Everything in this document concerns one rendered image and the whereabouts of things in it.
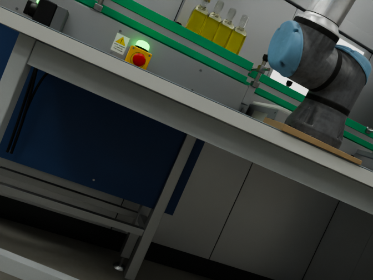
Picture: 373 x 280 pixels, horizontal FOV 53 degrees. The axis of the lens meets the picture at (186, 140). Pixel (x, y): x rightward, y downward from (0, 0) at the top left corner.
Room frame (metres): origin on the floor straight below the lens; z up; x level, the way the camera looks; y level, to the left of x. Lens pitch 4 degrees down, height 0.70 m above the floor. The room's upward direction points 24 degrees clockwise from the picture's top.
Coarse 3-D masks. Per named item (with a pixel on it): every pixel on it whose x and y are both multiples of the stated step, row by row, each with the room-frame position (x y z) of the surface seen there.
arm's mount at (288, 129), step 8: (264, 120) 1.05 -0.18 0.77; (272, 120) 0.97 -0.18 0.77; (280, 128) 0.87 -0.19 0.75; (288, 128) 0.86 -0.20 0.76; (296, 136) 0.86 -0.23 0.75; (304, 136) 0.86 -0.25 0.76; (320, 144) 0.86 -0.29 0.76; (328, 144) 0.87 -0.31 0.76; (336, 152) 0.87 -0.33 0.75; (344, 152) 0.87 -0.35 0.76; (352, 160) 0.87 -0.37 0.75; (360, 160) 0.87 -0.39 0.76
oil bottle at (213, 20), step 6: (210, 18) 1.42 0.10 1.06; (216, 18) 1.43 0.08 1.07; (204, 24) 1.43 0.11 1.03; (210, 24) 1.42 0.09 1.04; (216, 24) 1.43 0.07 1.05; (204, 30) 1.42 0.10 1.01; (210, 30) 1.43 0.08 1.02; (216, 30) 1.43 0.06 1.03; (204, 36) 1.42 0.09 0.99; (210, 36) 1.43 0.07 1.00
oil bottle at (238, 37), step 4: (236, 28) 1.46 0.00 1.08; (240, 28) 1.47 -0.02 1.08; (236, 32) 1.46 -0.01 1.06; (240, 32) 1.46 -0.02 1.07; (244, 32) 1.47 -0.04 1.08; (232, 36) 1.46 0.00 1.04; (236, 36) 1.46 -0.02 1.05; (240, 36) 1.47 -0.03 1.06; (244, 36) 1.47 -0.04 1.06; (232, 40) 1.46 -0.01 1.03; (236, 40) 1.46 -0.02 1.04; (240, 40) 1.47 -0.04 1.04; (244, 40) 1.47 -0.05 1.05; (228, 44) 1.46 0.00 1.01; (232, 44) 1.46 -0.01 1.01; (236, 44) 1.47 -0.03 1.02; (240, 44) 1.47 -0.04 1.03; (228, 48) 1.46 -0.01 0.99; (232, 48) 1.46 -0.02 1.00; (236, 48) 1.47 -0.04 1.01; (240, 48) 1.47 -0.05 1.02; (236, 52) 1.47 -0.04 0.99
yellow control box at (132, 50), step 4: (132, 48) 1.16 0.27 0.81; (136, 48) 1.16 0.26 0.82; (128, 52) 1.17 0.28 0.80; (132, 52) 1.16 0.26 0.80; (136, 52) 1.16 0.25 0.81; (140, 52) 1.17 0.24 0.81; (144, 52) 1.17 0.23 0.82; (128, 56) 1.16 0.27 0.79; (132, 56) 1.16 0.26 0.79; (148, 56) 1.18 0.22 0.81; (124, 60) 1.19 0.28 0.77; (128, 60) 1.16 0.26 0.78; (132, 60) 1.16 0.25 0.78; (148, 60) 1.18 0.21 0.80; (144, 64) 1.18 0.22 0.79; (144, 68) 1.18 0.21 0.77
